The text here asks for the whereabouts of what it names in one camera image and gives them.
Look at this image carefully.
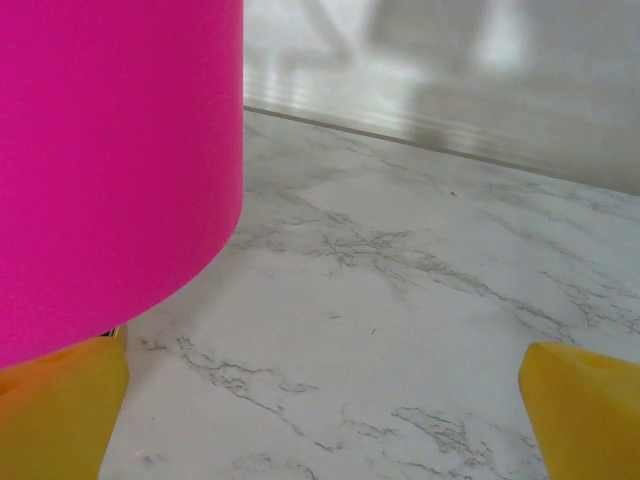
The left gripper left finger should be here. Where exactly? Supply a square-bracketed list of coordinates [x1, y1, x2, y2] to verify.
[0, 337, 130, 480]

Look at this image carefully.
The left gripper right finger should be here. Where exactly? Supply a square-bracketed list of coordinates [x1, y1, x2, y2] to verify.
[517, 341, 640, 480]

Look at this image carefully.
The pink wine glass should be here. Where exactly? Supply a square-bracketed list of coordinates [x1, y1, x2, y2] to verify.
[0, 0, 246, 371]

